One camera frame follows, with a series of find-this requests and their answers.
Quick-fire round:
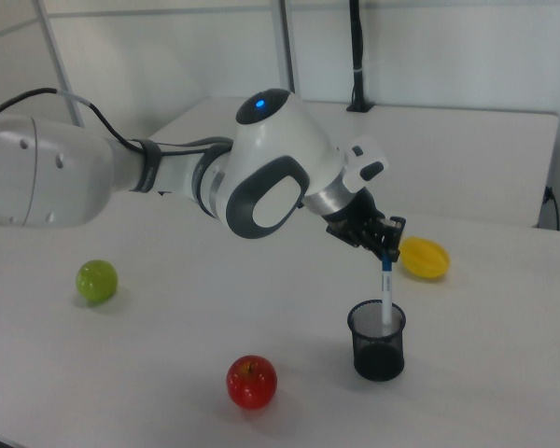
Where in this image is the red apple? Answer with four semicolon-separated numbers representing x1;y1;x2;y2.
226;355;279;412

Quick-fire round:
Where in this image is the yellow starfruit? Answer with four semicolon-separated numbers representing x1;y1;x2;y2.
398;235;451;283

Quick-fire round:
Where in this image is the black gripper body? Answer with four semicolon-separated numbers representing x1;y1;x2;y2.
325;188;387;249

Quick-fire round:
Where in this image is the black wall cable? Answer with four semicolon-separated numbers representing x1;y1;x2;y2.
542;185;560;231

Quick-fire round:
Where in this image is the green apple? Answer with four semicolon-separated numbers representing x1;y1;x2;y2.
75;259;119;306

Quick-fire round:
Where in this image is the black mesh pen cup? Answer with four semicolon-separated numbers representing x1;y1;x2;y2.
346;300;408;383

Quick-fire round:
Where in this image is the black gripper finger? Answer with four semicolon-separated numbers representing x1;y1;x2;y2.
362;222;388;258
385;216;409;262

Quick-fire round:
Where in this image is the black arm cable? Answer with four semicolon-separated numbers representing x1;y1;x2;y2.
0;87;146;153

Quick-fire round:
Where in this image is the white marker pen blue cap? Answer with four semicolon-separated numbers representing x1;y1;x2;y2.
379;254;396;338

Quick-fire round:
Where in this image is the black pole with clamp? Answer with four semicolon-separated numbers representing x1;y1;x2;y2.
345;0;374;114

